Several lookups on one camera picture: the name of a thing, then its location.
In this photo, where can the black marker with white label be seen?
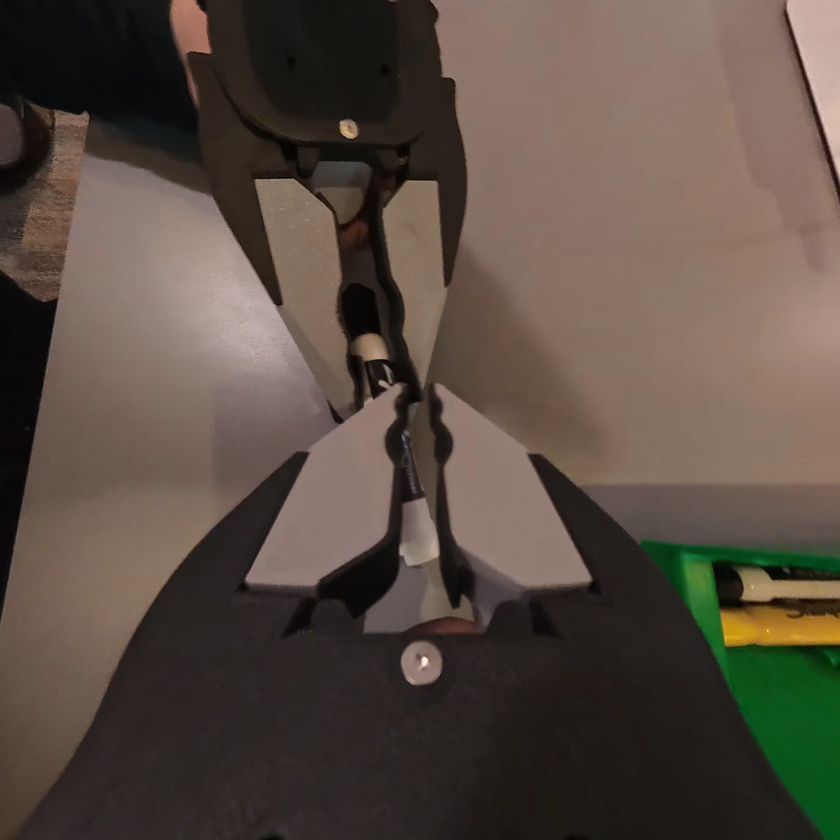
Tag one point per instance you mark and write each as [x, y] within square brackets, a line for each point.
[415, 525]

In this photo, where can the person's left hand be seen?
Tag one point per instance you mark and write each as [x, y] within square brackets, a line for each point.
[190, 39]

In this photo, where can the yellow marker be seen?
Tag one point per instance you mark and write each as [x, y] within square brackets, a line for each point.
[774, 627]

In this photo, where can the black and white marker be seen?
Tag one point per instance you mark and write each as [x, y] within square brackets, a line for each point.
[768, 584]

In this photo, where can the green plastic bin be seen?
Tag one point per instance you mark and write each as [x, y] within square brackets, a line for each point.
[781, 722]

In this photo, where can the person's shoe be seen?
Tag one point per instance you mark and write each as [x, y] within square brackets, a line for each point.
[19, 141]

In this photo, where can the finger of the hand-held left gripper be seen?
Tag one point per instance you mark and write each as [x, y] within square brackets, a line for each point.
[420, 262]
[302, 262]

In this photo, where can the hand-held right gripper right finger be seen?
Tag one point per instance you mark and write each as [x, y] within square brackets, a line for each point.
[505, 518]

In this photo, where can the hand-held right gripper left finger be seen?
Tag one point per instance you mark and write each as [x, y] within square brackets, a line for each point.
[328, 505]

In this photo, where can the person's dark clothing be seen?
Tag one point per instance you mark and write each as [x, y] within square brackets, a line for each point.
[85, 52]

